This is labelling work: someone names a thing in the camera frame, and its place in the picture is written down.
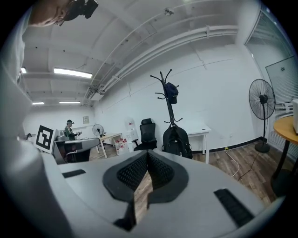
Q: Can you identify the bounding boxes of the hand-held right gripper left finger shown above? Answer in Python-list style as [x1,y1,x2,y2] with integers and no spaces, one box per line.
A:
[102,150,150,232]

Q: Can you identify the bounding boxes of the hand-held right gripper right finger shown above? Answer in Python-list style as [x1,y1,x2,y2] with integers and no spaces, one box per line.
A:
[147,149,190,210]

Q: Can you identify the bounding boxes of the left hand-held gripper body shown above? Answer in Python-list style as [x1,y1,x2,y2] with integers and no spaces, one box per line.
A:
[34,125,102,165]

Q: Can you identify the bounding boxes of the black backpack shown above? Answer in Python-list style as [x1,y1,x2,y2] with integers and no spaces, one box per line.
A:
[161,123,194,160]

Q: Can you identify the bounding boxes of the black coat rack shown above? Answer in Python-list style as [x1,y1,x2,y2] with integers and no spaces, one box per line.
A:
[149,68,183,128]

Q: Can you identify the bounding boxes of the pile of clear water bottles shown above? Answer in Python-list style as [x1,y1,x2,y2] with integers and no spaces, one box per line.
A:
[115,138,131,155]

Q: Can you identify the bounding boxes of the person's grey shirt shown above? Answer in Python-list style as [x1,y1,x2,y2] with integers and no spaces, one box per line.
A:
[0,6,70,238]

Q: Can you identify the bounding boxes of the small wooden table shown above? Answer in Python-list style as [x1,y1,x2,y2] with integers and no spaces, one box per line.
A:
[98,132,123,159]

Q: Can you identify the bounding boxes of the black mesh office chair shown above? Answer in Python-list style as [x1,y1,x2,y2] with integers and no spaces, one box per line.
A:
[131,118,157,152]

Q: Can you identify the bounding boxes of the small black desk fan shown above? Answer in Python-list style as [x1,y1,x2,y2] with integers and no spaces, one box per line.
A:
[91,123,105,138]

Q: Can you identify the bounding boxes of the white desk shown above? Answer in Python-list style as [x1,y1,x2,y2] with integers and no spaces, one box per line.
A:
[185,125,212,165]

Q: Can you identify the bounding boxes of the dark cap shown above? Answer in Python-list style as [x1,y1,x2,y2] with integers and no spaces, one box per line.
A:
[163,81,180,105]

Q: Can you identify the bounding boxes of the black standing fan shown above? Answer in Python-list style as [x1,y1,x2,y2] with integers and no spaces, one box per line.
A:
[248,79,277,153]

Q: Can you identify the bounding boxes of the round yellow table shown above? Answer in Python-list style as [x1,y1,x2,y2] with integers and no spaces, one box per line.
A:
[271,116,298,198]

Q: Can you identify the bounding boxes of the person's head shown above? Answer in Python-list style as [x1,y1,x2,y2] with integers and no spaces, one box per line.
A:
[28,0,77,26]

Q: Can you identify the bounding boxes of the white ceiling pipes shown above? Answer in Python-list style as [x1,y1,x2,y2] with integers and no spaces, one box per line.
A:
[88,25,238,94]

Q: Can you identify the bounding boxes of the white box appliance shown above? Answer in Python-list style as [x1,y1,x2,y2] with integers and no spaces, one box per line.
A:
[291,98,298,134]

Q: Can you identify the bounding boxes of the white floor cable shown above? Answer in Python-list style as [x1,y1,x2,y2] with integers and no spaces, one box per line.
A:
[223,147,241,179]

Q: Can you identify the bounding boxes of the black floor cable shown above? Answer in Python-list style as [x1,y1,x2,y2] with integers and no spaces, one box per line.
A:
[237,150,262,181]

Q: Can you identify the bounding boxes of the black head-mounted camera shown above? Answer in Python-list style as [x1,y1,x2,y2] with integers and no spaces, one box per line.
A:
[67,0,99,20]

